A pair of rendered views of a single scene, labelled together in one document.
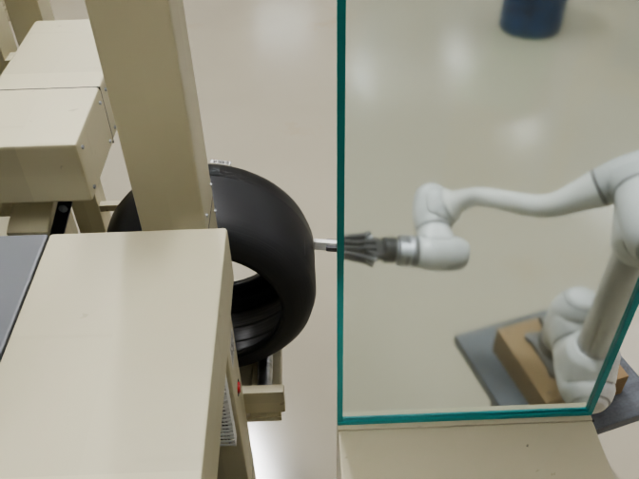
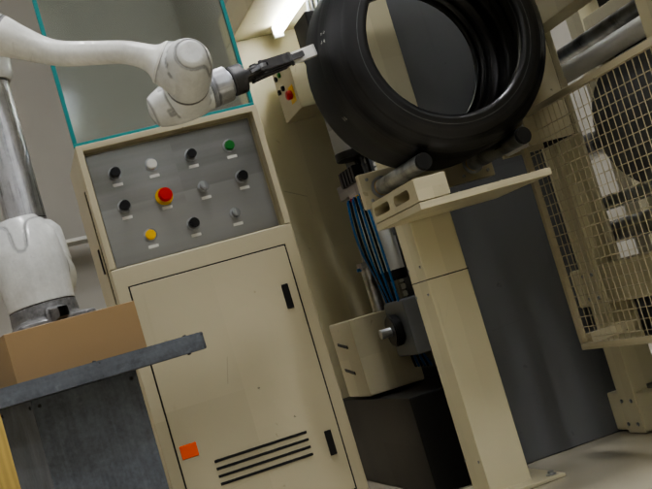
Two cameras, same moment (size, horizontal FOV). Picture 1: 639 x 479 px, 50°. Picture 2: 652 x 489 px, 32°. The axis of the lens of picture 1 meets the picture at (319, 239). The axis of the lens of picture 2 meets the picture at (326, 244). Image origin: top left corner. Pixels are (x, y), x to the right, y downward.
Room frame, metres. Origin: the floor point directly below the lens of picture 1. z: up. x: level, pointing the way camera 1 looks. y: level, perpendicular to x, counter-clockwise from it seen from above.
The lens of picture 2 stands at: (4.14, -0.84, 0.60)
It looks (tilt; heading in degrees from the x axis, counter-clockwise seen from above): 3 degrees up; 165
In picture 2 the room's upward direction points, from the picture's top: 17 degrees counter-clockwise
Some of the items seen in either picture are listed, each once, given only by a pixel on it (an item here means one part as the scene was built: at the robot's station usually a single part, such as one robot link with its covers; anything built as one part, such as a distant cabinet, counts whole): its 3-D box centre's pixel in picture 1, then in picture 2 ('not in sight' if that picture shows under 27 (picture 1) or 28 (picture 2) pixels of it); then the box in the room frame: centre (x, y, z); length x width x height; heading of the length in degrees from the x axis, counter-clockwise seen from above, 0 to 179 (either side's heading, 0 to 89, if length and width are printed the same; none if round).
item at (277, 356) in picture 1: (266, 363); (407, 199); (1.35, 0.17, 0.84); 0.36 x 0.09 x 0.06; 1
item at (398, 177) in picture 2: (265, 348); (402, 175); (1.36, 0.17, 0.90); 0.35 x 0.05 x 0.05; 1
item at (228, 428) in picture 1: (216, 384); not in sight; (1.01, 0.26, 1.19); 0.05 x 0.04 x 0.48; 91
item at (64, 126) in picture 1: (62, 101); not in sight; (1.47, 0.61, 1.71); 0.61 x 0.25 x 0.15; 1
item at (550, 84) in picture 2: not in sight; (523, 98); (1.12, 0.69, 1.05); 0.20 x 0.15 x 0.30; 1
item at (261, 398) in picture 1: (215, 399); (426, 175); (1.17, 0.31, 0.90); 0.40 x 0.03 x 0.10; 91
